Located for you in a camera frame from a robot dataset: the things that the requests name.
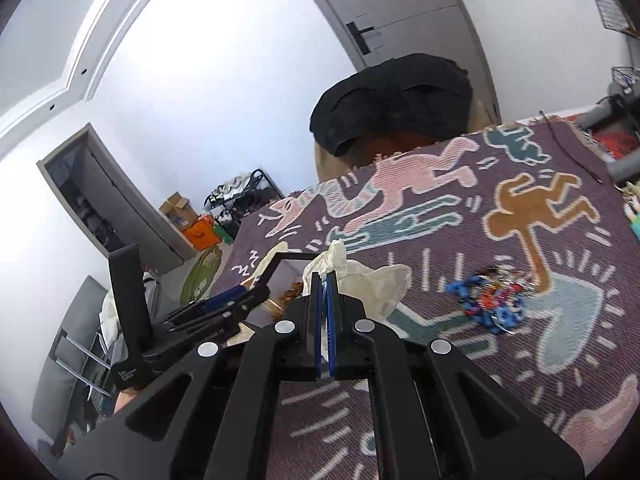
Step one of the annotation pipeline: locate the cream plastic bag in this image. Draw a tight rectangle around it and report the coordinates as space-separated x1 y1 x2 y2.
301 239 414 327

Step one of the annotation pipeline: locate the black shoe rack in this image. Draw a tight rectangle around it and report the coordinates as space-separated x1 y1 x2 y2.
204 169 285 241

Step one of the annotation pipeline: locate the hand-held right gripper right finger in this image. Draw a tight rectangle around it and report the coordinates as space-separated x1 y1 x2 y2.
324 280 586 480

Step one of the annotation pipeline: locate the black door handle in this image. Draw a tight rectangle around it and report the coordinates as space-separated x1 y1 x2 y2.
346 21 376 56

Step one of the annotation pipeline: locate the blue figurine with black hair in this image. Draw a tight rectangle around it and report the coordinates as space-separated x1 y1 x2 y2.
620 180 640 241

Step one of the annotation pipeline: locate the grey open doorway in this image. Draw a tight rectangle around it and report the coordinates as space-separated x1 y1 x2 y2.
36 122 196 276

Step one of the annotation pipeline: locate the black jewelry box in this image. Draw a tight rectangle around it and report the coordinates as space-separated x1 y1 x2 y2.
222 254 326 348

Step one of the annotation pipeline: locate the cardboard box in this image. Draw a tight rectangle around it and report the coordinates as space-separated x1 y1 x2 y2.
159 192 199 228

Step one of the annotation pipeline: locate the orange box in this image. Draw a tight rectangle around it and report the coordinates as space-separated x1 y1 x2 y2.
182 215 223 252

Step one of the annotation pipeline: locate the green bag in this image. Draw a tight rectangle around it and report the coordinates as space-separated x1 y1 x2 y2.
212 220 241 246

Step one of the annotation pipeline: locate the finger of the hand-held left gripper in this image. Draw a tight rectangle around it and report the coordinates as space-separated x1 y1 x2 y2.
167 284 251 324
170 286 271 337

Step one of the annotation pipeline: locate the pile of colourful jewelry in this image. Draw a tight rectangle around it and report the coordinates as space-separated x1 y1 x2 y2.
445 269 527 336

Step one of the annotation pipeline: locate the green floor mat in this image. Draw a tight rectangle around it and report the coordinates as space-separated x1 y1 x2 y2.
180 249 223 306

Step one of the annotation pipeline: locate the grey sofa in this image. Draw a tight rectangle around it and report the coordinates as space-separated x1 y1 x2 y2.
31 275 108 441

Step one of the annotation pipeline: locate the grey door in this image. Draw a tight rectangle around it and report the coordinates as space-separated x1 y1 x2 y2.
295 0 501 126

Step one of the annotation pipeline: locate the printed woven blanket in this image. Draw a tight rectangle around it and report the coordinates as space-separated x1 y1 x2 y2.
210 115 640 480

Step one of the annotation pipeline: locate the thin black cable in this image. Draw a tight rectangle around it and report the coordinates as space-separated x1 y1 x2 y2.
538 111 605 184

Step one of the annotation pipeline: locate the small black wire basket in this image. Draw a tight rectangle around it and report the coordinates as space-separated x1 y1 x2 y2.
611 66 640 95

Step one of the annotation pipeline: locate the red cloth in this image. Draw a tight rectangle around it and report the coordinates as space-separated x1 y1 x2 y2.
594 129 640 162

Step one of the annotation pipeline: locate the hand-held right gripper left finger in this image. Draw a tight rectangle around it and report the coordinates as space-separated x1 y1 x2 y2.
55 271 325 480

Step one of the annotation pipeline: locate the pile of clothes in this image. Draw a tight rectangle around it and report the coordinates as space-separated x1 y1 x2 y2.
97 270 163 386

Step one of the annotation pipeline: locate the large black wire basket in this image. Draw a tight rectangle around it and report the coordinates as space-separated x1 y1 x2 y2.
592 0 640 38

